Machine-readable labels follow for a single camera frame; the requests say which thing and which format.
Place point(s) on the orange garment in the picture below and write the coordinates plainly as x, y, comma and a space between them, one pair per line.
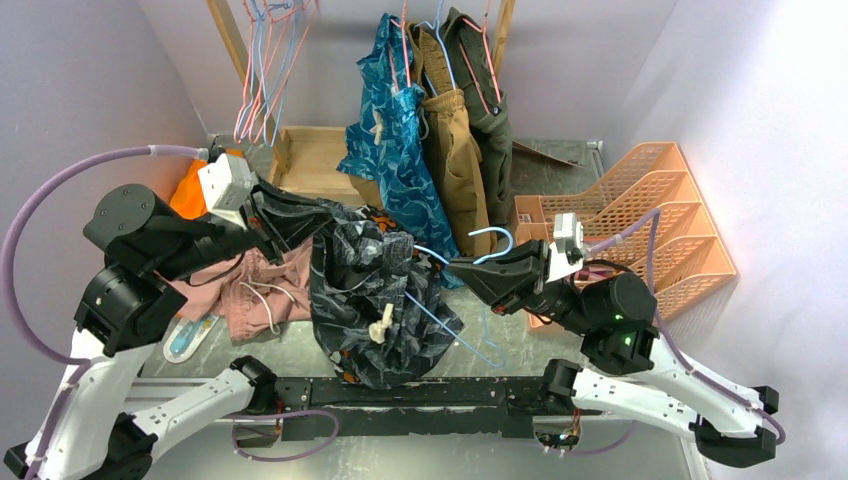
188, 200

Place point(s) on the pink drawstring shorts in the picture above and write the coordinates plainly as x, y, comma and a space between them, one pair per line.
250, 293

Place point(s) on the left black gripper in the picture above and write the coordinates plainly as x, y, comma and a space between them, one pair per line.
298, 217

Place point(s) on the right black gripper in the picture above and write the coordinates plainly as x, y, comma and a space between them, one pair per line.
511, 278

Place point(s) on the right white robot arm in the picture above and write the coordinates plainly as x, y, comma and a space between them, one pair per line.
634, 370

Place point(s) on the wooden clothes rack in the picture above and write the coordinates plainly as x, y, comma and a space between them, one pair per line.
304, 158

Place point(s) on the pink item in organizer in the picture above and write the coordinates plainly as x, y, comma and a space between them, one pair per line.
596, 272

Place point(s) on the brown hanging shorts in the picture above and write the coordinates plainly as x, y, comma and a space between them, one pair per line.
451, 154

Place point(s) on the dark green hanging shorts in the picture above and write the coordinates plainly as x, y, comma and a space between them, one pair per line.
472, 68

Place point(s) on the blue leaf print shorts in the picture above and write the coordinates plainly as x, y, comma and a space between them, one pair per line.
385, 145

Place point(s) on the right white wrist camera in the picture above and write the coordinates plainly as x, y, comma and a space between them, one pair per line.
568, 245

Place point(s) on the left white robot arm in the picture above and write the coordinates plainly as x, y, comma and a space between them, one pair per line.
124, 313

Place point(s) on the empty wire hangers bunch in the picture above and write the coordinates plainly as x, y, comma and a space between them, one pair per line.
277, 33

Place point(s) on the dark leaf print shorts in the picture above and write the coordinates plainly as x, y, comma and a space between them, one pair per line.
376, 309

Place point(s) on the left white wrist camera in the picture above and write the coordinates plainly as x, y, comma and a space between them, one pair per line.
226, 185

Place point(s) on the orange camouflage shorts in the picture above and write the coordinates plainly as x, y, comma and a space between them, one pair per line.
383, 220

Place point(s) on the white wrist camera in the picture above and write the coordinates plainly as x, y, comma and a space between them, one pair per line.
226, 185
568, 245

